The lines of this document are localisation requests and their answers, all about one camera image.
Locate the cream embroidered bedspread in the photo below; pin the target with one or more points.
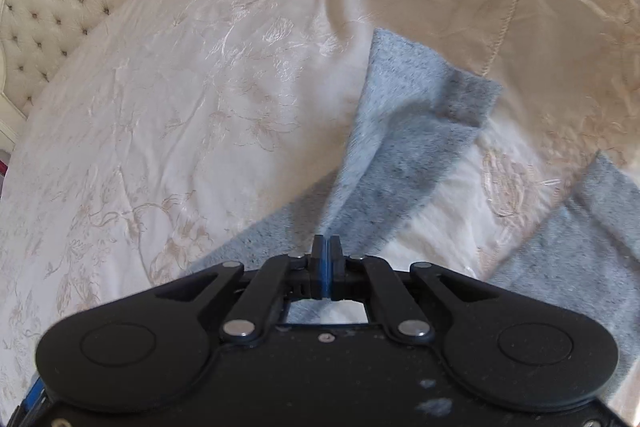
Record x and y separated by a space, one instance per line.
190 97

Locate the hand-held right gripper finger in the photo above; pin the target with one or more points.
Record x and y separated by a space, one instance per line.
322 274
331 274

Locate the grey pants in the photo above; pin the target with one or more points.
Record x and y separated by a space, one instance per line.
390 147

